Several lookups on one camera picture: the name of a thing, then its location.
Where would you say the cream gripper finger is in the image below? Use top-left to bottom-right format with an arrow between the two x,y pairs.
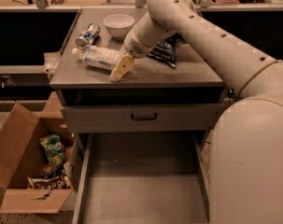
109,54 -> 134,81

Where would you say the clear plastic water bottle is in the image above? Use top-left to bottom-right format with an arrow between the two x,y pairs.
72,45 -> 124,71

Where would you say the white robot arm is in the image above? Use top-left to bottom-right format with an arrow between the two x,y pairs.
110,0 -> 283,224

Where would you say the grey drawer cabinet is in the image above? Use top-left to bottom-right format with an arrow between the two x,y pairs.
49,7 -> 229,224

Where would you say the closed grey upper drawer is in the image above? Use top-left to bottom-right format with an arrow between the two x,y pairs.
62,104 -> 224,133

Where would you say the open grey lower drawer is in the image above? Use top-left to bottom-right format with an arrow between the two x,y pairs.
72,132 -> 209,224

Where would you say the white ceramic bowl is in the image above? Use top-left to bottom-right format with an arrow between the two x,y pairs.
104,14 -> 134,40

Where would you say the blue chip bag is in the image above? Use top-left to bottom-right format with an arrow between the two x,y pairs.
148,34 -> 185,68

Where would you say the silver blue soda can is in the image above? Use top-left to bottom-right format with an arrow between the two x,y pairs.
76,23 -> 101,49

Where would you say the green snack bag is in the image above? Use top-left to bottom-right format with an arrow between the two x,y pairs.
39,134 -> 65,168

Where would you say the brown cardboard box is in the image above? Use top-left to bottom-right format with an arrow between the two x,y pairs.
0,92 -> 76,214

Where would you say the brown snack packet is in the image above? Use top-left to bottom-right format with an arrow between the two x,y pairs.
28,175 -> 73,189

